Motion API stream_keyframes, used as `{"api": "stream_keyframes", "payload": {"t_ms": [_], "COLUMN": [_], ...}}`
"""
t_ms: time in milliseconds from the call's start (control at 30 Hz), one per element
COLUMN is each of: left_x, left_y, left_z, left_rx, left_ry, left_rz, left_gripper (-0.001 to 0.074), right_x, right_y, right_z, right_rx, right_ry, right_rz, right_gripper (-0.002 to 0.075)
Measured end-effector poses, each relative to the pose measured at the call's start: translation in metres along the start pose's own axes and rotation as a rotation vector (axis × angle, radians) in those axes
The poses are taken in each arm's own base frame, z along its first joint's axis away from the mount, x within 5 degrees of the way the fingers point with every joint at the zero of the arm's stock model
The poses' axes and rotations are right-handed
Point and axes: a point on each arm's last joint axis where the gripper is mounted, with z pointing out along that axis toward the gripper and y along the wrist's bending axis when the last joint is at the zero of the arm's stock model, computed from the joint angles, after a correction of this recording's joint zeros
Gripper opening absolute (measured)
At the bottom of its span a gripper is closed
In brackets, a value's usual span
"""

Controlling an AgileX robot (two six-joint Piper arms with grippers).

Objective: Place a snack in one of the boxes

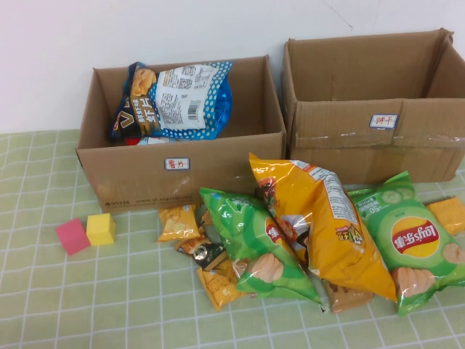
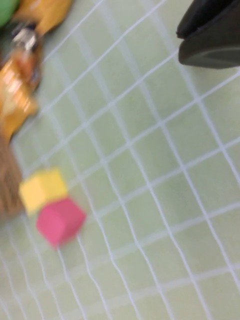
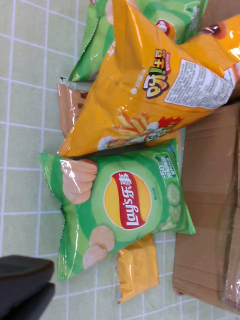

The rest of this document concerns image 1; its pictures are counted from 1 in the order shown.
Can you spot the orange biscuit packet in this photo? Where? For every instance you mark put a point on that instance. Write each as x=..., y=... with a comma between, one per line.
x=448, y=216

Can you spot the white label with red writing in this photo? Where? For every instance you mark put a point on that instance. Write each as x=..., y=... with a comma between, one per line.
x=384, y=121
x=177, y=163

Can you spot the black gold snack packet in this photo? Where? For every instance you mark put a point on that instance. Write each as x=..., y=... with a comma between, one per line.
x=203, y=252

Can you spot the brown biscuit packet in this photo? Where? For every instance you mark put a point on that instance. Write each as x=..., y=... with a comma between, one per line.
x=348, y=301

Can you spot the small yellow cracker packet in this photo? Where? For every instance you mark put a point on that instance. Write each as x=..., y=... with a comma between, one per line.
x=178, y=223

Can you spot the pink foam cube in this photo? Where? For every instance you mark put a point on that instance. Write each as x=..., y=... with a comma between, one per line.
x=72, y=238

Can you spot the green crumpled Lay's chips bag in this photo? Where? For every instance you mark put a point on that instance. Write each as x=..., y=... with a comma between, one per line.
x=250, y=232

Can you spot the small orange snack packet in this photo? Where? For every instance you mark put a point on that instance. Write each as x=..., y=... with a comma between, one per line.
x=206, y=218
x=219, y=287

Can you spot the cardboard box with express print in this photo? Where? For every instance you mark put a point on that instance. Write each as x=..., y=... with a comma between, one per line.
x=145, y=181

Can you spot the yellow foam cube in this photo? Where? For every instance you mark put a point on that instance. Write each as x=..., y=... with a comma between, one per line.
x=100, y=230

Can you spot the taped cardboard box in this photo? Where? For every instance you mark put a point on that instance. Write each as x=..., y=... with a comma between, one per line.
x=345, y=152

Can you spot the blue dotted shrimp chips bag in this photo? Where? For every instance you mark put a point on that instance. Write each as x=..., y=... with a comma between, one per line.
x=181, y=102

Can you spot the large yellow chips bag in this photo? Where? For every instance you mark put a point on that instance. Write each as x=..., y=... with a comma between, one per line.
x=327, y=236

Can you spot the white blue red snack bag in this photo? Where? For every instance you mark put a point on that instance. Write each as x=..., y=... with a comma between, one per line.
x=152, y=140

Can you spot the green cucumber Lay's chips bag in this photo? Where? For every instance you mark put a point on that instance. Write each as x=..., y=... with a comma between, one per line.
x=392, y=218

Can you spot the green checkered tablecloth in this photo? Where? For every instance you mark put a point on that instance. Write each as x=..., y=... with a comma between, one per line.
x=91, y=309

